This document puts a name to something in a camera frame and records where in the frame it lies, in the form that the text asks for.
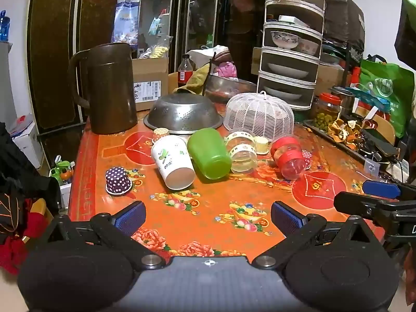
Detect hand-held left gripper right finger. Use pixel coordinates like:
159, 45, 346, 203
253, 201, 387, 270

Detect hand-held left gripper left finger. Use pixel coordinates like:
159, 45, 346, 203
39, 201, 166, 271

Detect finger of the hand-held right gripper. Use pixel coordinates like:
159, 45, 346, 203
334, 191, 395, 226
362, 179, 416, 200

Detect purple polka dot paper cup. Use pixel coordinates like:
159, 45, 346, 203
105, 166, 133, 196

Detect red clear plastic cup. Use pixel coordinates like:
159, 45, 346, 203
269, 134, 307, 180

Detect white paper cup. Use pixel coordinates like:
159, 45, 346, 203
151, 135, 196, 191

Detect small cream paper cup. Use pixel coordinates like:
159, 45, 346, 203
255, 136, 270, 155

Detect clear cup with yellow print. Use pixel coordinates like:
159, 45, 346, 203
225, 129, 258, 174

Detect small orange dotted paper cup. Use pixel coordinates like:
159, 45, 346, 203
153, 127, 170, 144

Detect metal cup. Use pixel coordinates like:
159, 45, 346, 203
331, 86, 357, 111

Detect green plastic cup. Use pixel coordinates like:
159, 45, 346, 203
187, 128, 232, 180

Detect small white clip tag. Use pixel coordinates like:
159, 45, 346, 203
363, 159, 381, 178

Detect black phone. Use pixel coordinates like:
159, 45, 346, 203
358, 128, 401, 164

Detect dried orange peels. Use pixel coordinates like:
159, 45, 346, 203
328, 119, 373, 144

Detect red printed tablecloth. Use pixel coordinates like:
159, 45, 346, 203
68, 110, 392, 267

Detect metal tray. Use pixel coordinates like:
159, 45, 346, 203
303, 119, 392, 167

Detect green toy figure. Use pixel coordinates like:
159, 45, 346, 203
50, 155, 75, 181

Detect glass jar with red lid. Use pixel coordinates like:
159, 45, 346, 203
310, 93, 342, 131

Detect green shopping bag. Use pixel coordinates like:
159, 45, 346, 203
359, 55, 415, 138

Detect white plastic mesh food cover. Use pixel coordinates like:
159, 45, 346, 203
224, 91, 296, 142

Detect metal colander bowl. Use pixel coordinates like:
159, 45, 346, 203
144, 93, 225, 135

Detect black clothing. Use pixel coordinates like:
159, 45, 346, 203
0, 122, 62, 245

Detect red cloth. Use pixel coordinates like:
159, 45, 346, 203
0, 201, 50, 275

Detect white plate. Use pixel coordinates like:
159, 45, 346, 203
267, 62, 309, 75
263, 86, 303, 101

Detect brown plastic pitcher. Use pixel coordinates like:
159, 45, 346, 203
69, 42, 139, 135

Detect white cardboard box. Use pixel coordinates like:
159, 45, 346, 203
8, 114, 45, 170

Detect glass bowl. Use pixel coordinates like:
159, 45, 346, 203
204, 74, 258, 105

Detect yellow-green cloth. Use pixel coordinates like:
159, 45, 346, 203
173, 63, 212, 97

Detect cola bottle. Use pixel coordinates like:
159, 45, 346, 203
177, 54, 195, 89

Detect dark hanging bag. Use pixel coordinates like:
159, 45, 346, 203
394, 0, 416, 69

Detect pink cloth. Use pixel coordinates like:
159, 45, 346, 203
216, 61, 240, 79

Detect pink patterned ceramic bowl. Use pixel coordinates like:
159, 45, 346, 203
297, 38, 321, 56

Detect clear bag of yellow snacks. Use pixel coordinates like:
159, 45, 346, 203
139, 36, 173, 60

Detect white tiered mesh food rack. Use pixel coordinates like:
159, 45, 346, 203
256, 0, 326, 110

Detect blue patterned ceramic bowl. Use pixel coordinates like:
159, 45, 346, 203
270, 31, 300, 49

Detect dark wooden cabinet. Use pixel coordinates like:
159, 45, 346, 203
27, 0, 271, 134

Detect small white box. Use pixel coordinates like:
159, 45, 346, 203
278, 15, 310, 28

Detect blue printed snack bag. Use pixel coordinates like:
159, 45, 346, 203
111, 0, 142, 45

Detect blue water bottle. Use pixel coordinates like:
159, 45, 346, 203
0, 10, 10, 42

